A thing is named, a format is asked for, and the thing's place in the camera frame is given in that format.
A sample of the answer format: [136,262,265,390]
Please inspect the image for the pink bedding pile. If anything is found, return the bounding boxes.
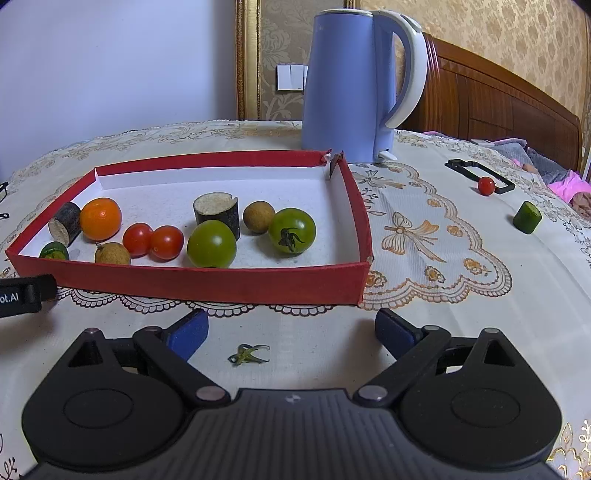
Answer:
[421,130,591,218]

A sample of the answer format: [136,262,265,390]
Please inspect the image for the blue electric kettle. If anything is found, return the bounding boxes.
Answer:
[301,9,428,164]

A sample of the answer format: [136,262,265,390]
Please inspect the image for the red cherry tomato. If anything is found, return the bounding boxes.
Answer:
[122,223,153,258]
[149,225,184,261]
[477,177,496,196]

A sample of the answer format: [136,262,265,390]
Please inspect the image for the black rectangular frame right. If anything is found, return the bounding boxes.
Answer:
[445,159,515,195]

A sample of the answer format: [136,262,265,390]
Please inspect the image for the black eyeglasses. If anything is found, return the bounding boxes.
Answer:
[0,181,10,220]

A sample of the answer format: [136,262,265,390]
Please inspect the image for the green cucumber piece in box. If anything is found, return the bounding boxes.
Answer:
[39,241,69,261]

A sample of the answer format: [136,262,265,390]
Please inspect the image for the red shallow cardboard box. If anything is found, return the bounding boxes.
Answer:
[7,150,373,305]

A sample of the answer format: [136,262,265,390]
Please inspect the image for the yellow-brown longan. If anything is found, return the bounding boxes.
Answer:
[94,242,131,265]

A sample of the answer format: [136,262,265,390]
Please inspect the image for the green cucumber chunk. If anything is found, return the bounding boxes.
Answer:
[512,201,542,234]

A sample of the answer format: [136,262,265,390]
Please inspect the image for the embroidered cream tablecloth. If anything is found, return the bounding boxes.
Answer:
[1,131,590,479]

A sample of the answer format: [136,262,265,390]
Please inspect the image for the white wall switch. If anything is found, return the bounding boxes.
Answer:
[276,64,308,92]

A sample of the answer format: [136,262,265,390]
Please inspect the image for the orange tangerine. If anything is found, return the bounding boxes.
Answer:
[79,198,122,242]

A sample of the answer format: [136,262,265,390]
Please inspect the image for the wooden bed headboard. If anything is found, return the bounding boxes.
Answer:
[402,33,584,172]

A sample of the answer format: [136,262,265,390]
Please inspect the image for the green tomato stem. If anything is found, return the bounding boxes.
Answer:
[228,343,270,367]

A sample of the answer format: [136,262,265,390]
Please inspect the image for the large green tomato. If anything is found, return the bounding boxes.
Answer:
[267,208,317,255]

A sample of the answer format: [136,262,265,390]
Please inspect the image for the small green tomato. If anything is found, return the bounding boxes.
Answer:
[187,220,236,268]

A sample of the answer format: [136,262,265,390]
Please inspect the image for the brown longan in box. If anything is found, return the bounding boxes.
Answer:
[242,201,276,234]

